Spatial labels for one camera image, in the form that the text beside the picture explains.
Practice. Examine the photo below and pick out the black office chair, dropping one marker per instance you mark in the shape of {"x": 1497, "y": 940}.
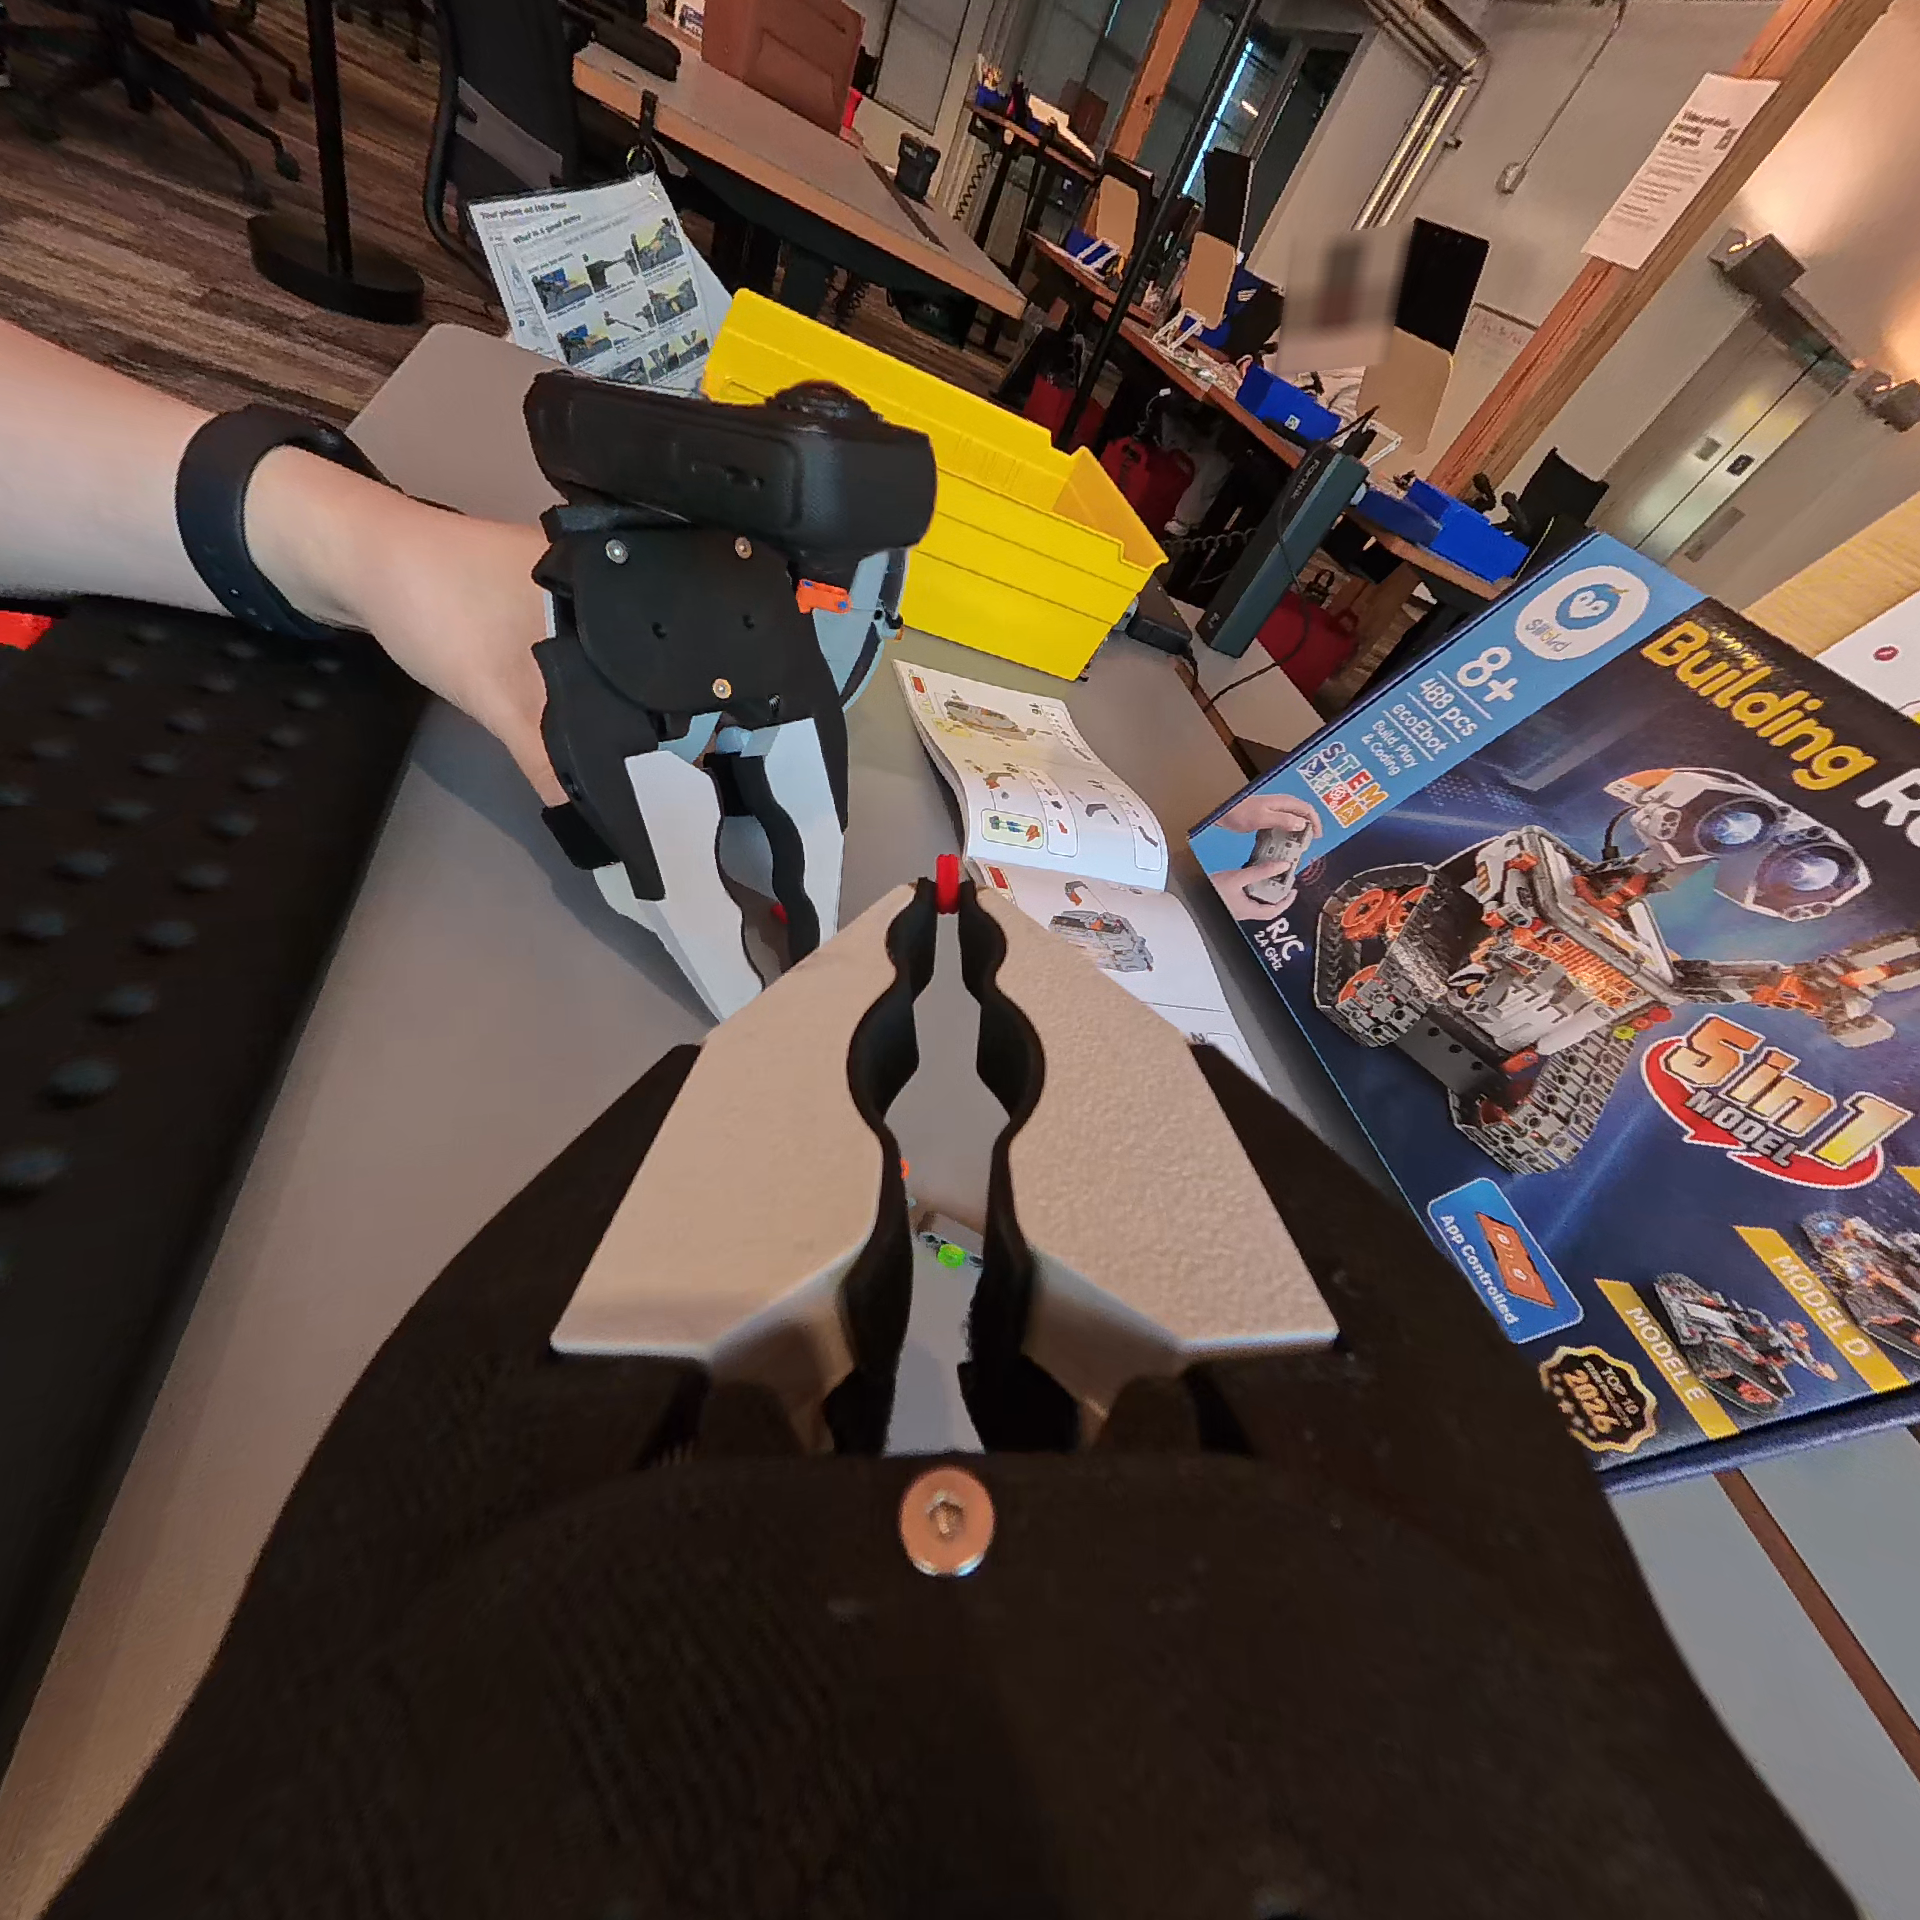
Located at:
{"x": 510, "y": 105}

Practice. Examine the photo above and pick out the brown cardboard box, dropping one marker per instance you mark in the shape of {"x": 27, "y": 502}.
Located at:
{"x": 782, "y": 53}

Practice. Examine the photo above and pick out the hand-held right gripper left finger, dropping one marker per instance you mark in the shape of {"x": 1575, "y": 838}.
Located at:
{"x": 721, "y": 1200}

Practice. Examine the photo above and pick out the blue robot kit box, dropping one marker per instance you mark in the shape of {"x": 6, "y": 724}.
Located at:
{"x": 1575, "y": 975}

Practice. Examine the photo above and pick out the dark grey bent beam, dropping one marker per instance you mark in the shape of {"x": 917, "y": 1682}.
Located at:
{"x": 939, "y": 1232}

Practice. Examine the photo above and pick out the person's left hand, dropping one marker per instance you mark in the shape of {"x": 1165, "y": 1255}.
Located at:
{"x": 451, "y": 599}

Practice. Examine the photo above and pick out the grey black robot model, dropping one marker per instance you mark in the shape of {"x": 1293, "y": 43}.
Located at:
{"x": 870, "y": 647}

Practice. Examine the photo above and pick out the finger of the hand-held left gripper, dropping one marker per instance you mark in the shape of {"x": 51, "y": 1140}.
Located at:
{"x": 817, "y": 809}
{"x": 674, "y": 869}

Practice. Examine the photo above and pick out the wooden sheet stand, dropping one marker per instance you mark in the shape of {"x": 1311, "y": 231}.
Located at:
{"x": 1829, "y": 577}

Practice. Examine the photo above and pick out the printed instruction sheet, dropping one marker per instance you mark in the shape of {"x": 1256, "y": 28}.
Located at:
{"x": 1873, "y": 661}

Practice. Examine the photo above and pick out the red bag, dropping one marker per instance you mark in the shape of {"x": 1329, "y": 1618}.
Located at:
{"x": 1149, "y": 482}
{"x": 1309, "y": 639}

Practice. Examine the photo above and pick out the printed photo sheet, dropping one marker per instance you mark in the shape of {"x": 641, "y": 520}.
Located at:
{"x": 598, "y": 284}

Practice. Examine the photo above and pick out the black pole stand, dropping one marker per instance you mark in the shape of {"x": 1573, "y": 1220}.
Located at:
{"x": 328, "y": 225}

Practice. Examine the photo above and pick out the black perforated panel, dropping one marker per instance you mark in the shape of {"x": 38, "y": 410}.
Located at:
{"x": 180, "y": 975}

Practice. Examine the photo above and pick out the yellow plastic bin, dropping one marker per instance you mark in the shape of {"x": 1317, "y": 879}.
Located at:
{"x": 975, "y": 494}

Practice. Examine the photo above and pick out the black wrist band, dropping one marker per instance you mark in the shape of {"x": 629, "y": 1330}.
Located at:
{"x": 255, "y": 526}

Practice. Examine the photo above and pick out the person's left forearm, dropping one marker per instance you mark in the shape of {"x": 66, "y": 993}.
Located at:
{"x": 89, "y": 465}

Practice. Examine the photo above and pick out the orange red object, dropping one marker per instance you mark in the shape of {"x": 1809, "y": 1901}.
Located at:
{"x": 22, "y": 626}

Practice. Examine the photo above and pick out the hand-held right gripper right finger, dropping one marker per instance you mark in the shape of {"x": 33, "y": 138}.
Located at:
{"x": 1154, "y": 1200}

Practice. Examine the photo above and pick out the blue parts bin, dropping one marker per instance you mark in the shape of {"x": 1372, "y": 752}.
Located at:
{"x": 1282, "y": 399}
{"x": 1449, "y": 526}

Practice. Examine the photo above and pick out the white instruction booklet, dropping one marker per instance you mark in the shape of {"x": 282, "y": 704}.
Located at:
{"x": 1048, "y": 809}

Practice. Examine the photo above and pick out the grey top office desk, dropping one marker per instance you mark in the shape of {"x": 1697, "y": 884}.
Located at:
{"x": 808, "y": 180}

